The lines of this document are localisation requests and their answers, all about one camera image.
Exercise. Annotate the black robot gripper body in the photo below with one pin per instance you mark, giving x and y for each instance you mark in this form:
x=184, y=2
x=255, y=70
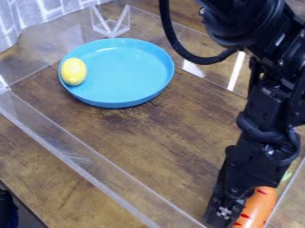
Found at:
x=254, y=163

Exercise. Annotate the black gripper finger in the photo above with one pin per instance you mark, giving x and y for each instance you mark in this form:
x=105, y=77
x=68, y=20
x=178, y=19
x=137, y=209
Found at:
x=222, y=211

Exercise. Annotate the orange toy carrot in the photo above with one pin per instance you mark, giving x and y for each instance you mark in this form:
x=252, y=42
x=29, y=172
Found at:
x=258, y=208

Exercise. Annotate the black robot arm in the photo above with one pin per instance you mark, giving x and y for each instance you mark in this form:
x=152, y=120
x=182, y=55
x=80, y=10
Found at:
x=263, y=27

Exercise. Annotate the blue round plate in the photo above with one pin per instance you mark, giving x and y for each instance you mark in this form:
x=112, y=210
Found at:
x=128, y=72

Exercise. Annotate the yellow toy lemon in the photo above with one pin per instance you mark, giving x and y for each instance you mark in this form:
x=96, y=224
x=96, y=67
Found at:
x=72, y=71

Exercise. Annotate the white lattice curtain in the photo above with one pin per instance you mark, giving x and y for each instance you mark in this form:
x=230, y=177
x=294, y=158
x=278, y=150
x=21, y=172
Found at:
x=20, y=14

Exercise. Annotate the clear acrylic tray wall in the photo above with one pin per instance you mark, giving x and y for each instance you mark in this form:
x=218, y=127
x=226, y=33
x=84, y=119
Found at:
x=156, y=212

